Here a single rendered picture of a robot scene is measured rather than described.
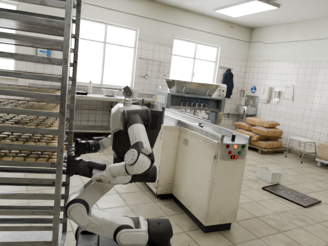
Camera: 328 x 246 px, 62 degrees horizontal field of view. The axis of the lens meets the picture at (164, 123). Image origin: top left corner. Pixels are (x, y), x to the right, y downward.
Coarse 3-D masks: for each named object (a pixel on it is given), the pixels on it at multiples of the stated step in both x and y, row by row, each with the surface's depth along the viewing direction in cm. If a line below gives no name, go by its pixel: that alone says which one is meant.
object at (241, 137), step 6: (174, 114) 372; (180, 114) 356; (186, 120) 339; (192, 120) 326; (198, 120) 313; (204, 126) 301; (210, 126) 290; (216, 126) 280; (222, 132) 270; (228, 132) 261; (234, 132) 253; (240, 138) 245; (246, 138) 238
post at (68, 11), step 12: (72, 0) 130; (60, 96) 136; (60, 108) 137; (60, 120) 138; (60, 132) 139; (60, 144) 140; (60, 156) 141; (60, 168) 142; (60, 180) 143; (60, 192) 144; (60, 204) 147
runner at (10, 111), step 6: (0, 108) 134; (6, 108) 134; (12, 108) 135; (18, 114) 136; (24, 114) 137; (30, 114) 137; (36, 114) 138; (42, 114) 138; (48, 114) 139; (54, 114) 140
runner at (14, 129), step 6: (0, 126) 135; (6, 126) 136; (12, 126) 136; (18, 126) 137; (24, 132) 138; (30, 132) 139; (36, 132) 139; (42, 132) 140; (48, 132) 141; (54, 132) 141
